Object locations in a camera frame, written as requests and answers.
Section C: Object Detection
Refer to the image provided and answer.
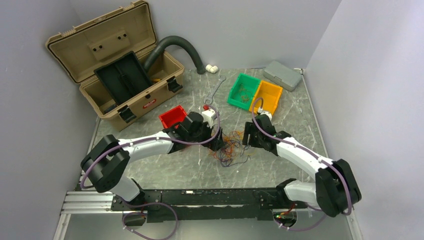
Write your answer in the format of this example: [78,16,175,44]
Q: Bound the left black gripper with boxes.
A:
[187,120,225,152]

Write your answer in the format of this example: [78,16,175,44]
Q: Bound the coloured wire bundle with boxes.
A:
[208,129,254,168]

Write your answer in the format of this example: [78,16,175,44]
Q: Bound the brown wires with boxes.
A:
[235,83,255,104]

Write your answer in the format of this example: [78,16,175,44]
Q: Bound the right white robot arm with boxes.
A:
[242,114,362,218]

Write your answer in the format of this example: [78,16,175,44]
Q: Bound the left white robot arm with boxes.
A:
[80,108,224,210]

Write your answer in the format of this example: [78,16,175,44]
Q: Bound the red plastic bin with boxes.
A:
[158,105,187,129]

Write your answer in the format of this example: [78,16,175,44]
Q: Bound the orange plastic bin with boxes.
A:
[248,80,283,115]

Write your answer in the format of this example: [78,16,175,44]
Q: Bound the green plastic bin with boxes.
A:
[227,73,261,111]

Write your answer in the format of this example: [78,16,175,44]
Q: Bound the silver open-end wrench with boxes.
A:
[203,74,227,105]

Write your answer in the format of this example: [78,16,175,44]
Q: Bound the white pipe fitting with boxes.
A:
[205,64,219,74]

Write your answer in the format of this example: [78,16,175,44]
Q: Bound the grey plastic case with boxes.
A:
[263,60,302,92]

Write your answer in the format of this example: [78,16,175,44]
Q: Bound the black toolbox tray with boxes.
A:
[94,51,153,105]

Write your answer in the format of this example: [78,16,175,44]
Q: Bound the tan plastic toolbox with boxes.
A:
[45,0,184,131]

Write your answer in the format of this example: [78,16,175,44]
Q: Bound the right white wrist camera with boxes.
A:
[257,108,273,121]

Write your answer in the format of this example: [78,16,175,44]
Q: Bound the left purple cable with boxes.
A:
[80,104,222,240]

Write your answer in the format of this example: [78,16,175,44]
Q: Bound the purple cable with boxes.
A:
[80,104,222,240]
[251,96,354,233]

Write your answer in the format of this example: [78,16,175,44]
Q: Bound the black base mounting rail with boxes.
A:
[110,187,305,223]

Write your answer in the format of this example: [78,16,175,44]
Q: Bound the black corrugated hose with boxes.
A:
[143,35,207,75]

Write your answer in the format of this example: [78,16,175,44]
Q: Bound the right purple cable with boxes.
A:
[251,96,354,233]

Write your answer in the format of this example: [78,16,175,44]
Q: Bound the aluminium extrusion frame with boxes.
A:
[53,191,114,240]

